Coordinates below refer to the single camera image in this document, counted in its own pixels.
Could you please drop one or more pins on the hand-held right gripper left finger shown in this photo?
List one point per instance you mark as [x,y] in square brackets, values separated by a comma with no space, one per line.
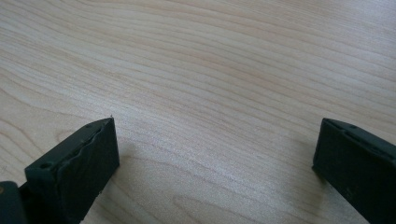
[77,168]

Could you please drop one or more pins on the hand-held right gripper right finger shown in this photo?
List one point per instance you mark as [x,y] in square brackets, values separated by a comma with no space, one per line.
[358,168]

